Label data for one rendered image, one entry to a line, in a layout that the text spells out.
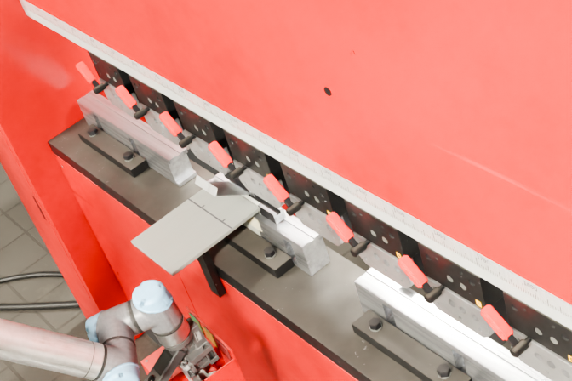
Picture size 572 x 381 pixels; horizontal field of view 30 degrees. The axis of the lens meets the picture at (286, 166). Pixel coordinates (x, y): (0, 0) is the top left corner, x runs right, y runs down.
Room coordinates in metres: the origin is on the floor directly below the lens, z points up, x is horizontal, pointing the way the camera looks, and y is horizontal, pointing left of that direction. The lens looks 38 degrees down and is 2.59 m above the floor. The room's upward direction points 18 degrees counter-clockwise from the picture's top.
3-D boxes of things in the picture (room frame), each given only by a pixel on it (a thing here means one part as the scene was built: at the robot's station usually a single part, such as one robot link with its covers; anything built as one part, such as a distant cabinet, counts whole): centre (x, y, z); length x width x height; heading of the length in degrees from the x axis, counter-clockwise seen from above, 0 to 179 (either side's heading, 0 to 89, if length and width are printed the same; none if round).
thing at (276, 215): (1.99, 0.10, 0.98); 0.20 x 0.03 x 0.03; 28
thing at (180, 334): (1.69, 0.35, 0.95); 0.08 x 0.08 x 0.05
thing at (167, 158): (2.51, 0.38, 0.92); 0.50 x 0.06 x 0.10; 28
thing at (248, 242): (1.96, 0.15, 0.89); 0.30 x 0.05 x 0.03; 28
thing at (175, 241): (1.95, 0.25, 1.00); 0.26 x 0.18 x 0.01; 118
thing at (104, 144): (2.52, 0.45, 0.89); 0.30 x 0.05 x 0.03; 28
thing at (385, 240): (1.52, -0.15, 1.18); 0.15 x 0.09 x 0.17; 28
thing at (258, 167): (1.87, 0.04, 1.18); 0.15 x 0.09 x 0.17; 28
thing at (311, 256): (1.97, 0.09, 0.92); 0.39 x 0.06 x 0.10; 28
